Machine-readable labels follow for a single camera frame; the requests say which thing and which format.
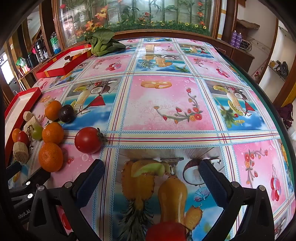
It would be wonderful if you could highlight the red shallow box tray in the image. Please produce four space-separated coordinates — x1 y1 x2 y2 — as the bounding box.
5 88 42 163

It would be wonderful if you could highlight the green grape-like fruit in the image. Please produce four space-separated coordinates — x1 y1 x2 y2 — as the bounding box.
31 125 43 141

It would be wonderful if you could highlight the large red tomato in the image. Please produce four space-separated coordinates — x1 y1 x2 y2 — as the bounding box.
74 127 108 154

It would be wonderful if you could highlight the silver black thermos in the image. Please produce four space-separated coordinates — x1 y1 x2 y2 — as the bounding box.
35 39 48 61

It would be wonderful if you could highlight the small orange mandarin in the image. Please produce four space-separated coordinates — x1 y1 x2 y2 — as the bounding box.
12 128 22 143

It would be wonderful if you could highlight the fruit print tablecloth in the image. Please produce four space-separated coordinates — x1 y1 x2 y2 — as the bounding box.
7 38 292 241

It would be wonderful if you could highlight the small red tomato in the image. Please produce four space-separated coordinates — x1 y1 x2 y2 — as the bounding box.
17 131 30 147

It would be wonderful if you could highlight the wicker tray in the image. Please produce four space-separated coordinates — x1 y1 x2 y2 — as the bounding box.
237 19 261 30

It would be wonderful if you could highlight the wire basket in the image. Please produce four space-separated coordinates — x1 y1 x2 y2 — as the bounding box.
240 38 254 50

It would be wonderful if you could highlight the dark purple plum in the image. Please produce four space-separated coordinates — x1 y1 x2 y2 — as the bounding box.
58 105 75 123

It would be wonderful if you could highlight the floral painted glass panel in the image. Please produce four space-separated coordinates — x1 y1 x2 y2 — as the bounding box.
53 0 222 44

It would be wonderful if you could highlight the green bok choy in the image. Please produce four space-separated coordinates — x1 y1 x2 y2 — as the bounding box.
85 28 126 57

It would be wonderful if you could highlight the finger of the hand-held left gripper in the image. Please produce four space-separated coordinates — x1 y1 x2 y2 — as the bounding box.
6 161 23 180
21 171 52 189

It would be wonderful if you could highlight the dark red cloth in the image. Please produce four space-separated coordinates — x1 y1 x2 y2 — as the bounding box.
277 103 294 128

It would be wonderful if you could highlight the white rolled poster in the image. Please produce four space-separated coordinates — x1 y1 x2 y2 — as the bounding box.
218 0 228 40

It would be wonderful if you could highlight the black kettle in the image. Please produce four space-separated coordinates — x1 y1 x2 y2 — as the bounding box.
25 53 37 69

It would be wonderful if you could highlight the green plastic bottle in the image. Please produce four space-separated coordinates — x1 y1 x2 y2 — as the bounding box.
50 32 61 54

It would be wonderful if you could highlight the beige ginger chunk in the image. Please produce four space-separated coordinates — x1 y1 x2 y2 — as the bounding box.
23 116 40 137

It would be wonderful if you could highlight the dark bag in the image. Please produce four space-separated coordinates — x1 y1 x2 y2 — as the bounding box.
276 61 289 77

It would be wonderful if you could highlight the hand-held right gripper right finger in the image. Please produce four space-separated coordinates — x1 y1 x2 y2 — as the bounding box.
199 159 274 241

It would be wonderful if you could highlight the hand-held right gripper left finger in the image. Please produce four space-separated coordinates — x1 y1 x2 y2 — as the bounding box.
29 159 105 241

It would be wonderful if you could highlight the wooden side counter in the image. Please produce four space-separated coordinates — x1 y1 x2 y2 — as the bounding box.
14 52 62 90

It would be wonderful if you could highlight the red gold-ribbon box tray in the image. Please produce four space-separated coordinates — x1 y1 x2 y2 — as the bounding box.
35 44 93 79

